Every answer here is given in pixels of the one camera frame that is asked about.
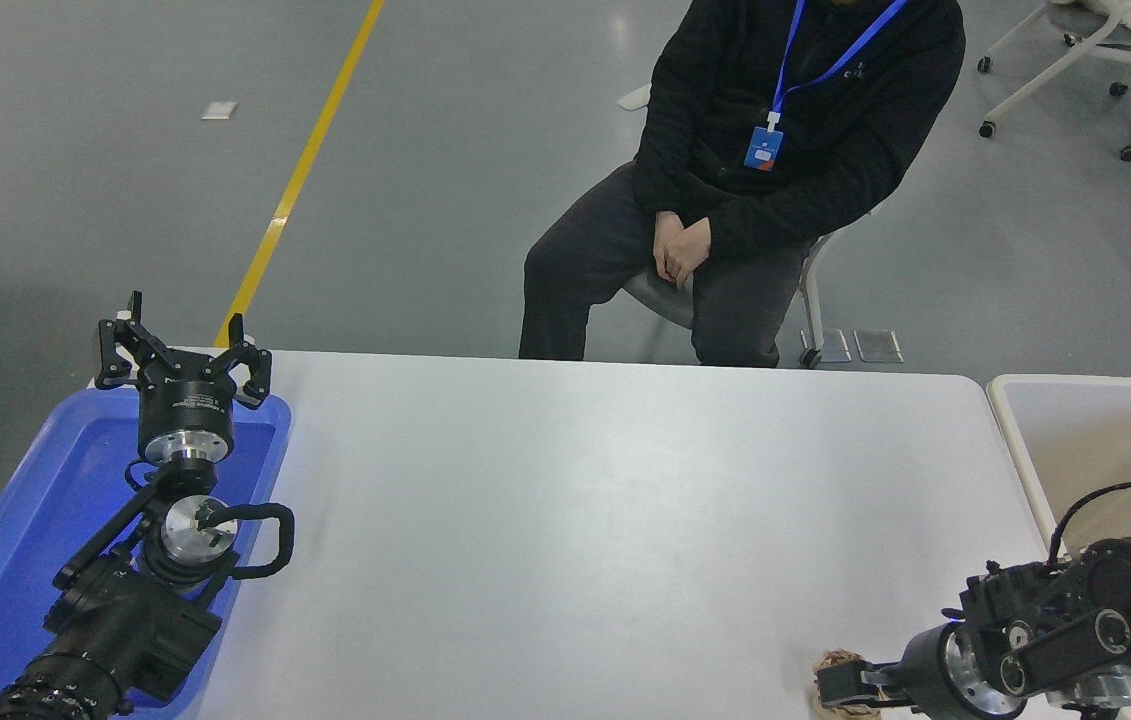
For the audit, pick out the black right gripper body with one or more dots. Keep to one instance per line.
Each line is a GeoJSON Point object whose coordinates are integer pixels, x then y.
{"type": "Point", "coordinates": [925, 670]}

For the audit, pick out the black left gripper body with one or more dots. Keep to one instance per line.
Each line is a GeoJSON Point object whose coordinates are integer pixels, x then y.
{"type": "Point", "coordinates": [185, 402]}

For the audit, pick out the tan paper ball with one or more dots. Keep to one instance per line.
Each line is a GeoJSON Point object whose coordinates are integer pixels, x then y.
{"type": "Point", "coordinates": [840, 714]}

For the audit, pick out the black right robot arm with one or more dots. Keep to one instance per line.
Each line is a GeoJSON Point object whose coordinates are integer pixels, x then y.
{"type": "Point", "coordinates": [1105, 610]}

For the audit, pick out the large pale dustbin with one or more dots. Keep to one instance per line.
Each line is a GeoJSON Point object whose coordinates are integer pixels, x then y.
{"type": "Point", "coordinates": [1105, 440]}

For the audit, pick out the person's right hand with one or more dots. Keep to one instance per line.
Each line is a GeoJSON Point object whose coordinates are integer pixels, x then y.
{"type": "Point", "coordinates": [667, 240]}

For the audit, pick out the person's left hand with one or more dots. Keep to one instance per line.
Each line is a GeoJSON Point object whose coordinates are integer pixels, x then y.
{"type": "Point", "coordinates": [693, 248]}

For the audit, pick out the blue plastic tray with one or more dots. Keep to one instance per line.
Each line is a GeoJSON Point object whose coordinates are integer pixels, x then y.
{"type": "Point", "coordinates": [25, 520]}

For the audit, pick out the grey metal floor plate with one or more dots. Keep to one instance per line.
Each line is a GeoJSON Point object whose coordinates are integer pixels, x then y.
{"type": "Point", "coordinates": [837, 345]}
{"type": "Point", "coordinates": [878, 345]}

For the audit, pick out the white chair under person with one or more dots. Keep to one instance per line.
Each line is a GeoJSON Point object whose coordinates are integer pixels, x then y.
{"type": "Point", "coordinates": [810, 300]}

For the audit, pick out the white object behind person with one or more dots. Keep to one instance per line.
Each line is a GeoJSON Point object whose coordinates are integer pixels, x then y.
{"type": "Point", "coordinates": [634, 97]}

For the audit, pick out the seated person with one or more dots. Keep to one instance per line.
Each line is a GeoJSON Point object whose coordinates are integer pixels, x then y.
{"type": "Point", "coordinates": [725, 150]}

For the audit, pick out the white rolling chair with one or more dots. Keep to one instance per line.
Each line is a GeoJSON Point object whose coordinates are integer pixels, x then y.
{"type": "Point", "coordinates": [1045, 80]}

